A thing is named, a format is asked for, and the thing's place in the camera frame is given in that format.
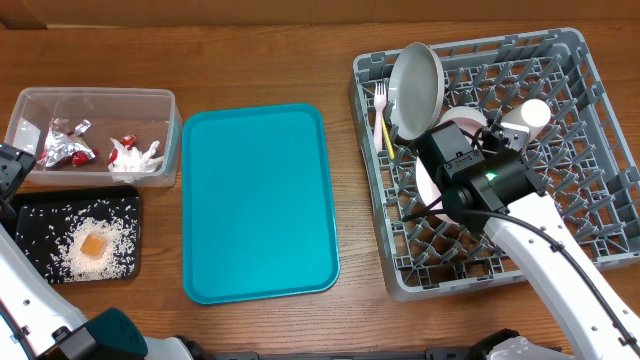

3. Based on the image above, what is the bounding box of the small grey bowl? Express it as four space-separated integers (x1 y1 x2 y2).
438 106 487 135

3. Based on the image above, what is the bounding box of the black tray bin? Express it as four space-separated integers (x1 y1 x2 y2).
7 185 144 285

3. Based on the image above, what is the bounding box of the white plate with cutlery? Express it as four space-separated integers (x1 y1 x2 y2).
415 157 458 225

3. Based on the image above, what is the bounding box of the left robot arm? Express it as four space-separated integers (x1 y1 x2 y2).
1 229 193 360

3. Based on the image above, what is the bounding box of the teal plastic tray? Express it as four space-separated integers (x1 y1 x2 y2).
182 103 340 305

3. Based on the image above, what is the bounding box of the grey dishwasher rack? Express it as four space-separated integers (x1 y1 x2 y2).
349 28 639 302

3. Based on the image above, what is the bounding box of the foil wrapper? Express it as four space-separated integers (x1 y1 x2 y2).
38 118 97 168

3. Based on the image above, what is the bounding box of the red ketchup packet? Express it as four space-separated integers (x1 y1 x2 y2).
109 134 137 165

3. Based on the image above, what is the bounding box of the clear plastic bin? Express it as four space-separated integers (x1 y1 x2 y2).
5 87 182 187

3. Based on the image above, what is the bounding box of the white rice pile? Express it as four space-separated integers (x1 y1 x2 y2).
19 199 140 282

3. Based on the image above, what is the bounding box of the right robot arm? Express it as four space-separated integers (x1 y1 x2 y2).
414 121 639 359

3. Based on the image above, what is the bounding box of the white napkin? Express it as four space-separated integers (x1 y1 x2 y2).
108 140 164 184

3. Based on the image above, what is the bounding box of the orange food piece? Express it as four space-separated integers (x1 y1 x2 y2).
80 233 108 259

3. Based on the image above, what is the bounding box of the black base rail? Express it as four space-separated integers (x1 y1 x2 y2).
208 347 478 360

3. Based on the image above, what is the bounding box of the grey round plate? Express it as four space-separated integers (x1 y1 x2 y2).
388 42 445 141

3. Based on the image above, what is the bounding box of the yellow plastic spoon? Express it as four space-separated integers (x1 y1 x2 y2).
382 118 395 160

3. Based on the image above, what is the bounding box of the white paper cup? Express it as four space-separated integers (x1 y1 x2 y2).
502 99 551 140

